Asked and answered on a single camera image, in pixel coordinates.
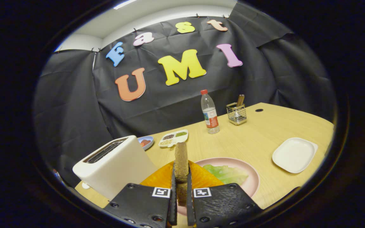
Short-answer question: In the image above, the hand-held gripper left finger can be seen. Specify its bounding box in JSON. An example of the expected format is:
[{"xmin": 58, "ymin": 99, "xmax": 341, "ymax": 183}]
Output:
[{"xmin": 103, "ymin": 161, "xmax": 177, "ymax": 228}]

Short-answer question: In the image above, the ceiling light panel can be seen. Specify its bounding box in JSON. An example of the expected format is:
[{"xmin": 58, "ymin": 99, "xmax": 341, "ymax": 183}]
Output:
[{"xmin": 113, "ymin": 0, "xmax": 138, "ymax": 10}]

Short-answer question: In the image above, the small blue dish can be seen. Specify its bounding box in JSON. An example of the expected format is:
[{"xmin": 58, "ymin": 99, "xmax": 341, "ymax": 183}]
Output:
[{"xmin": 138, "ymin": 136, "xmax": 154, "ymax": 151}]

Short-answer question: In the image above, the white toaster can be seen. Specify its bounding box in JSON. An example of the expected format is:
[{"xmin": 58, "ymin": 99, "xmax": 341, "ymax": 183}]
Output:
[{"xmin": 73, "ymin": 135, "xmax": 158, "ymax": 200}]

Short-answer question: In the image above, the brown toasted bread slice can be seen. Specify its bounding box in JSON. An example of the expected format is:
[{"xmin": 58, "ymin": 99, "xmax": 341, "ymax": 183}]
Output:
[{"xmin": 174, "ymin": 142, "xmax": 189, "ymax": 207}]

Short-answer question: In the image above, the metal wire utensil holder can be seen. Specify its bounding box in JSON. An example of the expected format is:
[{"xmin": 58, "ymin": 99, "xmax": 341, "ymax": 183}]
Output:
[{"xmin": 226, "ymin": 102, "xmax": 247, "ymax": 126}]

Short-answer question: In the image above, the white rectangular plate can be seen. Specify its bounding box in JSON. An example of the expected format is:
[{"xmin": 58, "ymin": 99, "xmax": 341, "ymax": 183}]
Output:
[{"xmin": 272, "ymin": 137, "xmax": 318, "ymax": 174}]

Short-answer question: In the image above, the green lettuce leaf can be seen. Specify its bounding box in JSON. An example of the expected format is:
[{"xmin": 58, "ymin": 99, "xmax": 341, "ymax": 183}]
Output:
[{"xmin": 202, "ymin": 164, "xmax": 249, "ymax": 186}]

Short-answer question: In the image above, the white divided condiment tray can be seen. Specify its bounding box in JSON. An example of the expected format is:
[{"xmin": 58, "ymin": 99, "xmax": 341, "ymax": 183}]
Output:
[{"xmin": 158, "ymin": 129, "xmax": 189, "ymax": 148}]

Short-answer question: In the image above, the pink round plate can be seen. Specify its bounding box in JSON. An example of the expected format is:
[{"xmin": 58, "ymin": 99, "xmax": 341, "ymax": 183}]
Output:
[{"xmin": 176, "ymin": 157, "xmax": 260, "ymax": 216}]

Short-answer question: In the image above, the clear plastic water bottle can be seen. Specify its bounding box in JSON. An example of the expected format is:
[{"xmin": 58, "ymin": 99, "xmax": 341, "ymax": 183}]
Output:
[{"xmin": 200, "ymin": 89, "xmax": 220, "ymax": 134}]

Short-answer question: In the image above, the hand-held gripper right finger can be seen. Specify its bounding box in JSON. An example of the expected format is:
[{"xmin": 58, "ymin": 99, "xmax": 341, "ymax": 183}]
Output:
[{"xmin": 186, "ymin": 160, "xmax": 263, "ymax": 228}]

